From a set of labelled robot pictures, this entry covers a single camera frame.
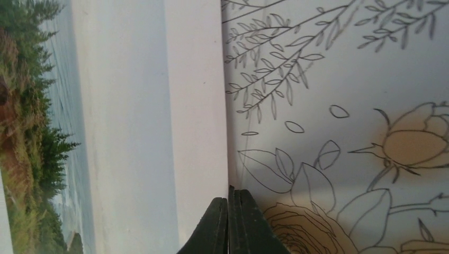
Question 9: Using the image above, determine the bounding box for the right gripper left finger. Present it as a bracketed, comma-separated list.
[177, 197, 228, 254]

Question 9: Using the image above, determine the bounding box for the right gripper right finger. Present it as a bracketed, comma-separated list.
[228, 185, 289, 254]

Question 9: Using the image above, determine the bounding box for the landscape photo print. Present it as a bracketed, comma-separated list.
[0, 0, 229, 254]

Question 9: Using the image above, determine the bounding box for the floral patterned table mat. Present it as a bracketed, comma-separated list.
[221, 1, 448, 253]

